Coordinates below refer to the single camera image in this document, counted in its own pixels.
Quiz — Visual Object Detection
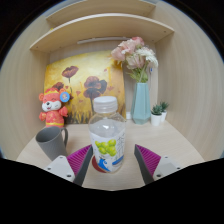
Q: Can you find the pink and white flower bouquet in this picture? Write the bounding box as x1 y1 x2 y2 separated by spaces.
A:
110 36 159 84

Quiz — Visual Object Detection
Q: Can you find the pale teal faceted vase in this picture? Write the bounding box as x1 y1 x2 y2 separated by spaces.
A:
130 82 152 125

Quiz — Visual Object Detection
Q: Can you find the yellow poppy flower painting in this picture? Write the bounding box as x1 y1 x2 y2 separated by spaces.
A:
43 50 127 125

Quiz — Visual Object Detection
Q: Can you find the small succulent in white pot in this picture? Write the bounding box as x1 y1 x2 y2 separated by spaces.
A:
150 103 163 127
159 101 170 123

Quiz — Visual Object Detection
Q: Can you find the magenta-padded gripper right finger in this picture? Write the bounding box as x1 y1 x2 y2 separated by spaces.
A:
133 143 184 186

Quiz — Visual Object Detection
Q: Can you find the grey ribbed mug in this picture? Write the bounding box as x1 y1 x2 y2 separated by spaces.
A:
35 125 69 162

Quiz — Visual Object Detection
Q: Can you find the light wood shelf unit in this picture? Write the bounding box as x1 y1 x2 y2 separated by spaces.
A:
29 0 175 54

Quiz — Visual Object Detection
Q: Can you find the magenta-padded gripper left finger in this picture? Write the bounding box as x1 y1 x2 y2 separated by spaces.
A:
43 143 95 187

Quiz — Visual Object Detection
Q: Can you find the red plush mouse toy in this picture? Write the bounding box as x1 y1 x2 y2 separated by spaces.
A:
38 87 72 129

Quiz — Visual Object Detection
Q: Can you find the clear plastic drink bottle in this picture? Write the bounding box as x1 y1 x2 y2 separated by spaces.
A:
87 95 128 174

